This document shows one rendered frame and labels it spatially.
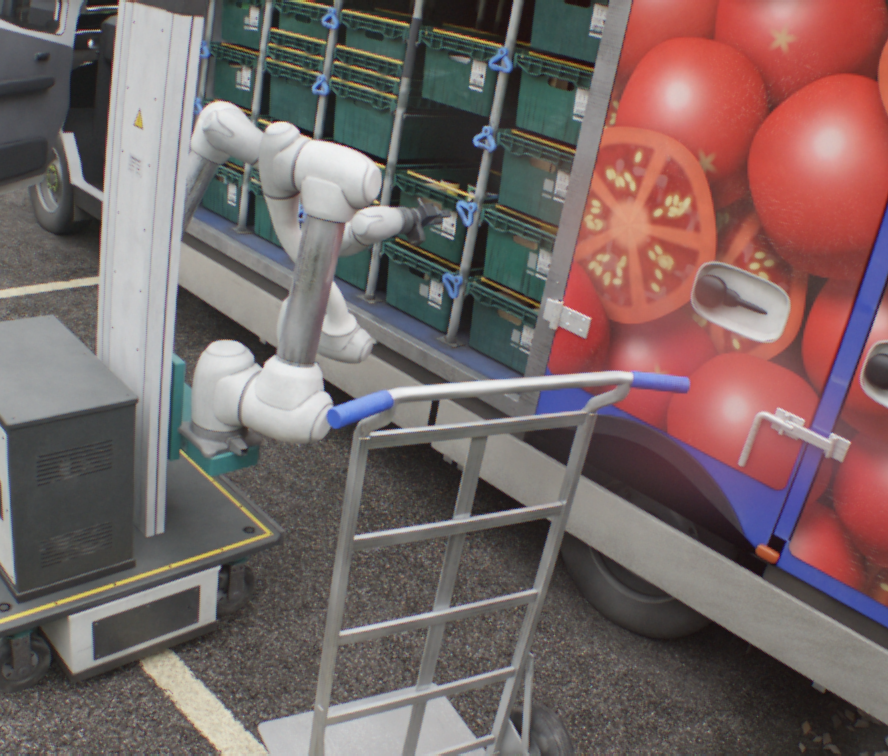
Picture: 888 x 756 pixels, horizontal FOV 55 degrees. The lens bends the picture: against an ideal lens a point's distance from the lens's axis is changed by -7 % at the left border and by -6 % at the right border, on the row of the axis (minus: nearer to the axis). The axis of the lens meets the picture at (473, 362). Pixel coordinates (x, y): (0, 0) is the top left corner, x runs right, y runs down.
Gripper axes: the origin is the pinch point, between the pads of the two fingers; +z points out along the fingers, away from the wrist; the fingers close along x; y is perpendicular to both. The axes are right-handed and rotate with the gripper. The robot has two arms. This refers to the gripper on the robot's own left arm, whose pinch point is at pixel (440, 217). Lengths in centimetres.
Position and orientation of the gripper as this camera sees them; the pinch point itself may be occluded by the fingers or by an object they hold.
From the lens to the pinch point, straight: 317.1
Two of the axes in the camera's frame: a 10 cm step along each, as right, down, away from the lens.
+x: -6.3, 4.0, 6.6
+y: -4.1, -9.0, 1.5
